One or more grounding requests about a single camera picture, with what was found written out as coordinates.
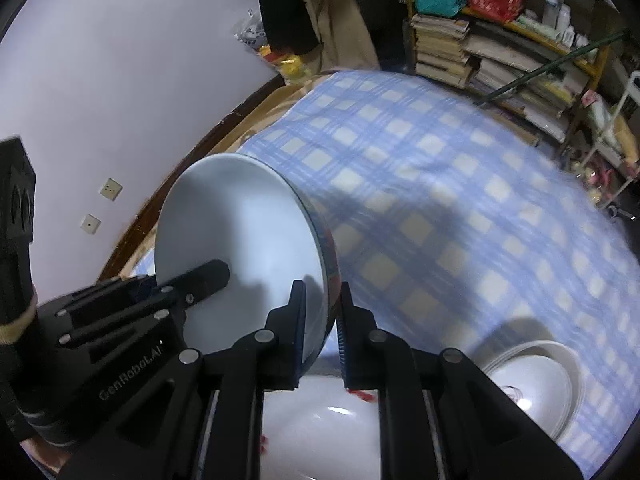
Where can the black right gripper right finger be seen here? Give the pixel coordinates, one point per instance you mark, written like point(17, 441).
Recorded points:
point(370, 358)

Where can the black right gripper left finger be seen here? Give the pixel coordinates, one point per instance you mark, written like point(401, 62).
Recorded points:
point(272, 357)

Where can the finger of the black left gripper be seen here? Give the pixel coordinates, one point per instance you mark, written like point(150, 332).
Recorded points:
point(202, 282)

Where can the large white cherry plate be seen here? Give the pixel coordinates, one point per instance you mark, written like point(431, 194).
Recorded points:
point(321, 430)

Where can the plain white bowl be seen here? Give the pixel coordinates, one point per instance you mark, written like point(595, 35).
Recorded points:
point(234, 208)

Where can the blue plaid tablecloth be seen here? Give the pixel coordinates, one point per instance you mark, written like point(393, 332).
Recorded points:
point(456, 233)

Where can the brown patterned blanket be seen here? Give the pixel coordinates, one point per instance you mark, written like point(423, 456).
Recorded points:
point(165, 376)

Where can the green pole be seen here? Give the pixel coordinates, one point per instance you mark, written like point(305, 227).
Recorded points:
point(546, 68)

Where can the beige hanging garment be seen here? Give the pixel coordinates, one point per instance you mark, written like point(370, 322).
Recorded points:
point(344, 40)

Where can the stack of books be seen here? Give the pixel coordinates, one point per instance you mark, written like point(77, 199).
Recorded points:
point(479, 57)

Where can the yellow wooden shelf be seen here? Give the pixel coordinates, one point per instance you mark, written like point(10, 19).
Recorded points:
point(562, 25)

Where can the white wall socket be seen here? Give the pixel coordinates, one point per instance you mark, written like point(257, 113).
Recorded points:
point(111, 189)
point(90, 224)

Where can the white wire rack cart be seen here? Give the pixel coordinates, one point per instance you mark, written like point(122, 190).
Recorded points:
point(613, 139)

